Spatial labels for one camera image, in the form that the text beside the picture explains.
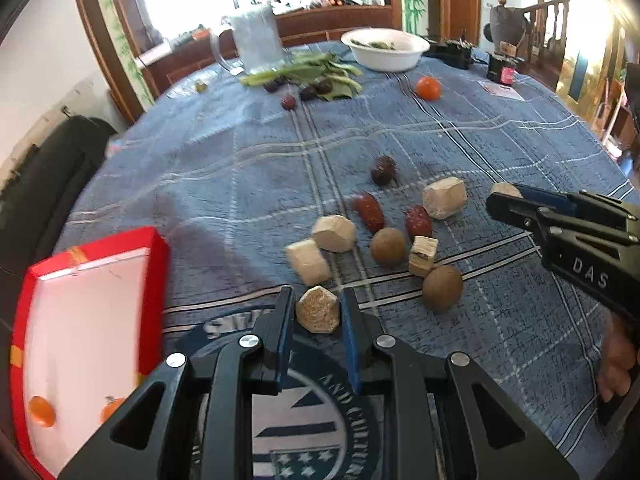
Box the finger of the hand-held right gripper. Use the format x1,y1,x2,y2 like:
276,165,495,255
486,192,630,237
512,184,640,223

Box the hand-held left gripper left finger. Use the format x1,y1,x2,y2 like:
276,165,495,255
60,286,294,480

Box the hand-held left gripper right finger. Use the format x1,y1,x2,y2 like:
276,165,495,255
341,289,581,480

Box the small orange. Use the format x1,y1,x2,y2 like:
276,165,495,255
28,396,56,428
416,76,443,101
100,396,127,425

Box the red box with white inside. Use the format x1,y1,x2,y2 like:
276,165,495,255
9,226,171,480

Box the person's right hand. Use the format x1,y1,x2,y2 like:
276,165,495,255
597,310,635,404

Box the small brown wood piece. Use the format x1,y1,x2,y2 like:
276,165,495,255
408,235,440,278

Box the brown kiwi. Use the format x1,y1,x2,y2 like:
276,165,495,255
369,227,408,267
421,265,464,314

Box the white and red printed card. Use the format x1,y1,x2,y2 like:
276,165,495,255
476,80,522,99

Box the black jar with red label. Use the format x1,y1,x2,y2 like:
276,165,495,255
486,51,518,86

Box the dark brown round date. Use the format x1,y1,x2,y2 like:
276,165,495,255
370,155,397,186

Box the blue plaid tablecloth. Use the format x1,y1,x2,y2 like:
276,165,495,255
50,40,640,480

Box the black electronic device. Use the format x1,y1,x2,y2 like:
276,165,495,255
425,35,475,70

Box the wooden stair railing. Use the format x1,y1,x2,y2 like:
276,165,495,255
520,0,571,56

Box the white bowl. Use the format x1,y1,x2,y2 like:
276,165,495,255
340,28,431,72

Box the green leaves in bowl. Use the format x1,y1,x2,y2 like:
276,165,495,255
350,37,401,52

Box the pile of green leaves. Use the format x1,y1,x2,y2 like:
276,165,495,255
239,51,364,101

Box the black chair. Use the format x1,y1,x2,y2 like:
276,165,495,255
0,115,119,311

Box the clear glass mug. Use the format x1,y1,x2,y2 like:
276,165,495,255
209,2,287,75

